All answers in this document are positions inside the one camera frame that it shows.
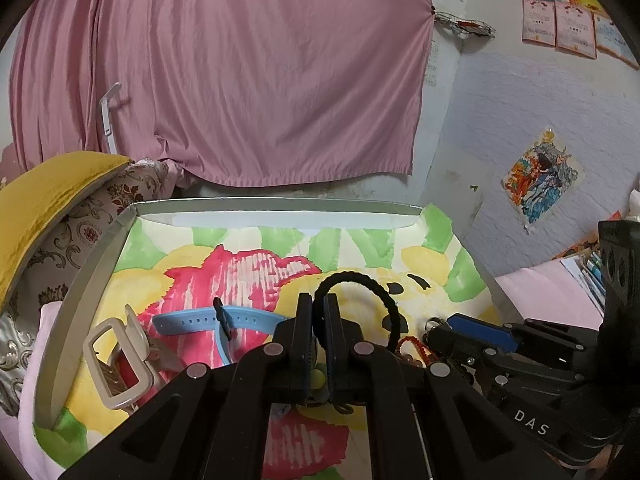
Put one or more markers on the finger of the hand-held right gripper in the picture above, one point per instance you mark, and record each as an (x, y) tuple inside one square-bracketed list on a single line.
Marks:
[(460, 355), (480, 332)]

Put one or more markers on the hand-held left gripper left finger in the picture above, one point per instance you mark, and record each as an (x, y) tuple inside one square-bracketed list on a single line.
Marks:
[(302, 340)]

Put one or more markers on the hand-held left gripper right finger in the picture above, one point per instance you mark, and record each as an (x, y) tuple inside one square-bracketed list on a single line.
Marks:
[(332, 340)]

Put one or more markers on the beige hair claw clip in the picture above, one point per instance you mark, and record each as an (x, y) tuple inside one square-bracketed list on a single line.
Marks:
[(100, 355)]

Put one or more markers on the colourful painted tray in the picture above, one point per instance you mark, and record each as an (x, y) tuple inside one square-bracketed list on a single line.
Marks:
[(85, 285)]

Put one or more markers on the pink bed sheet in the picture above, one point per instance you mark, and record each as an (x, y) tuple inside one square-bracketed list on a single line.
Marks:
[(540, 285)]

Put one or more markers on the stack of books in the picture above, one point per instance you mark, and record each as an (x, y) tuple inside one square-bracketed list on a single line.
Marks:
[(590, 270)]

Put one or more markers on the painted paper lining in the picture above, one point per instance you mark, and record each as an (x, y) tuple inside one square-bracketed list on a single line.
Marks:
[(200, 260)]

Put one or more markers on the floral patterned pillow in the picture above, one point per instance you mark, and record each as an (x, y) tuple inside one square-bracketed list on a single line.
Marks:
[(75, 240)]

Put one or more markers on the pink curtain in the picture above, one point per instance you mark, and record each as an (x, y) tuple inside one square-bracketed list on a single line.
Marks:
[(225, 60)]

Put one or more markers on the yellow pillow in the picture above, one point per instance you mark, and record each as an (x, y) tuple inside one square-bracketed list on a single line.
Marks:
[(45, 200)]

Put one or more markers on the colourful wall poster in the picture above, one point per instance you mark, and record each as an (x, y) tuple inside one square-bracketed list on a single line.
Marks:
[(545, 180)]

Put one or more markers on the cluster of wall certificates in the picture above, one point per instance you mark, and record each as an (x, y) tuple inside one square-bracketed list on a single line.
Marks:
[(570, 30)]

